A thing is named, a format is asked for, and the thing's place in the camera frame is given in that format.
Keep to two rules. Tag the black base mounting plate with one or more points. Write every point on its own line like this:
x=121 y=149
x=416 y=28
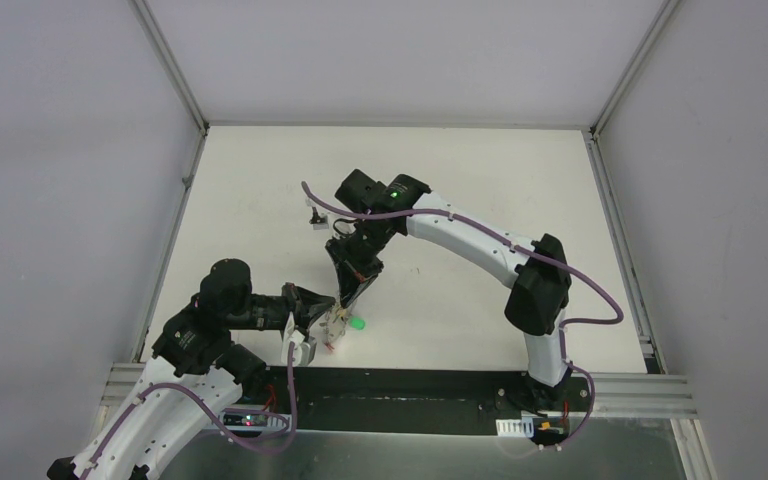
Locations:
x=435 y=402

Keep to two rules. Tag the aluminium frame rail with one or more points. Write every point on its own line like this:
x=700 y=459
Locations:
x=617 y=395

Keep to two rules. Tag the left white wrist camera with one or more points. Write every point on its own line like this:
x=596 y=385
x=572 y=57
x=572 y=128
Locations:
x=298 y=348

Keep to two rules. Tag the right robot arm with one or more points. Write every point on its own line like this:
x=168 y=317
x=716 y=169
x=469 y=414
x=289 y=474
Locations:
x=531 y=270

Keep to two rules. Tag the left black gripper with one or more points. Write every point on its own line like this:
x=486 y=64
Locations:
x=292 y=302

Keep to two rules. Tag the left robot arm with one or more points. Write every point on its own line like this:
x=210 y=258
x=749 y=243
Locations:
x=197 y=372

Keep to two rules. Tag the white slotted cable duct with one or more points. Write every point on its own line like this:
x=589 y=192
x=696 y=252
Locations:
x=515 y=428

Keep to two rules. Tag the perforated metal ring plate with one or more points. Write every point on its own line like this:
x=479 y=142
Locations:
x=334 y=323

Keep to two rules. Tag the green key tag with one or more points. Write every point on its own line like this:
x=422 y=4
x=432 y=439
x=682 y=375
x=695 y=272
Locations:
x=357 y=323

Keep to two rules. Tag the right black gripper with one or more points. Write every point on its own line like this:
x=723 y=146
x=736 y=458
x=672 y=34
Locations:
x=355 y=274

